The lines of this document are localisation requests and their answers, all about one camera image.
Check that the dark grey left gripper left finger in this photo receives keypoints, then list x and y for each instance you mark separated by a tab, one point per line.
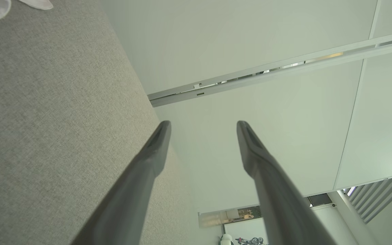
128	204

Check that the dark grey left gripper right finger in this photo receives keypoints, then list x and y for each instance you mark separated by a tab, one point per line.
284	211

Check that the small white robot figure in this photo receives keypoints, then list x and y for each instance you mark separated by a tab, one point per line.
226	240

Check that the narrow glass window strip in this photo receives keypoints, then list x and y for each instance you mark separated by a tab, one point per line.
216	217

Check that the white round pillar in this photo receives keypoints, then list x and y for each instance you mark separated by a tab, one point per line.
352	221

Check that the grey slatted window blinds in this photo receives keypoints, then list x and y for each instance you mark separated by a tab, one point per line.
379	197

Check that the grey fabric sofa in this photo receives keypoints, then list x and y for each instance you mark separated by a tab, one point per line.
53	119

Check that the grey metal partition rail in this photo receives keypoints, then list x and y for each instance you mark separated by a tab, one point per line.
250	80

